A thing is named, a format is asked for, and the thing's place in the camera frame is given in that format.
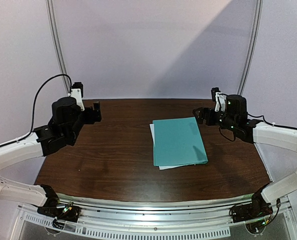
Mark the teal file folder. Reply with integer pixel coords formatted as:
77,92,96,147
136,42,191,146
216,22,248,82
152,117,208,167

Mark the white printed paper sheet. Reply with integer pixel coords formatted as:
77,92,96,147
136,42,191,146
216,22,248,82
149,123,181,171

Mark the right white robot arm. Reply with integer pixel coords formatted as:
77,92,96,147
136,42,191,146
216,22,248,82
192,90,297,218

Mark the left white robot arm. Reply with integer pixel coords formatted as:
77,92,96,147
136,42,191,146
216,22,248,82
0,96,102,217

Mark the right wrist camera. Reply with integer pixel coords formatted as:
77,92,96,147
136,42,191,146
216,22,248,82
211,87,227,112

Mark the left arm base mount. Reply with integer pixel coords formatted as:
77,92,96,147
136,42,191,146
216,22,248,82
37,198,81,230

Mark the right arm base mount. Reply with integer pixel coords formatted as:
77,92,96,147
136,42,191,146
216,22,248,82
229,194,281,226

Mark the aluminium mounting rail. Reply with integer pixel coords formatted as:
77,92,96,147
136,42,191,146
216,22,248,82
8,191,297,240

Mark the right aluminium wall post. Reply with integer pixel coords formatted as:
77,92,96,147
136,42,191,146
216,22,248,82
237,0,263,95

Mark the aluminium wall post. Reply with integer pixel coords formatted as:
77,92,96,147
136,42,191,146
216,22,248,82
237,0,263,95
45,0,76,108

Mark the left aluminium wall post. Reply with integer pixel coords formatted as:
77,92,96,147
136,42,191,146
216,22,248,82
45,0,76,108

